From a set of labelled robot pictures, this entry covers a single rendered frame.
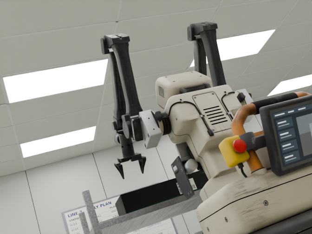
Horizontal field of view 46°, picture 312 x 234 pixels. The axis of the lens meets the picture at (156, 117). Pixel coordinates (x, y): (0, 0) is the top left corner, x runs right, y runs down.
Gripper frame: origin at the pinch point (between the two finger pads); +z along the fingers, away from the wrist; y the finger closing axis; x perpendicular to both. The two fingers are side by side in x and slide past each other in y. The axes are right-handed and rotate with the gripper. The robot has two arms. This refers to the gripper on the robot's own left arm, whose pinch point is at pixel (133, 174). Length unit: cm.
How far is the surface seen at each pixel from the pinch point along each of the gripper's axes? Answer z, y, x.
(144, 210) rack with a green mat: 14.3, 1.9, 12.3
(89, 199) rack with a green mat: 4.1, 23.4, 6.4
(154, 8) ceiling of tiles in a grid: -122, -113, -178
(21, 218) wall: 117, 55, -483
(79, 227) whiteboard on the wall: 153, -30, -459
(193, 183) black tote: 13.2, -30.9, -1.5
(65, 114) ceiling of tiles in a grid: -35, -31, -356
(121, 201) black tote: 12.0, 6.8, -5.0
